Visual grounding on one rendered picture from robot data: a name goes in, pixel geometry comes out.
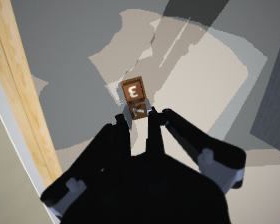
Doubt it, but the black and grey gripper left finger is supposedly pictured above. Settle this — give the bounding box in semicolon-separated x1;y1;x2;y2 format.
40;104;132;221

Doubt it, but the brown cube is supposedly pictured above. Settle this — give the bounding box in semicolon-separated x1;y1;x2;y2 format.
128;98;148;120
123;80;143;102

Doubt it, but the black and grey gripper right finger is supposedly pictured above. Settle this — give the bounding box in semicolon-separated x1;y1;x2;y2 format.
143;99;247;195

